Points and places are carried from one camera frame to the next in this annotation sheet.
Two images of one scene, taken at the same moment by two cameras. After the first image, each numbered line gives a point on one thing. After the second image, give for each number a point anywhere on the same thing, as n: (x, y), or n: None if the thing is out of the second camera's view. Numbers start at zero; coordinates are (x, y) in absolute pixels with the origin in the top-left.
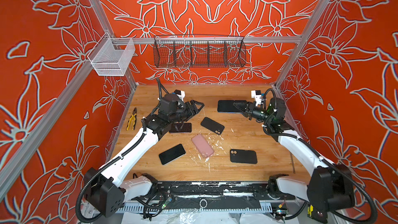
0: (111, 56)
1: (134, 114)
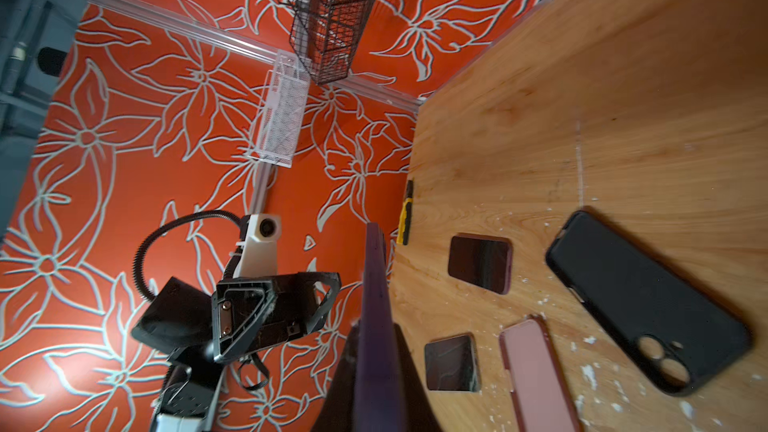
0: (279, 120)
1: (405, 217)
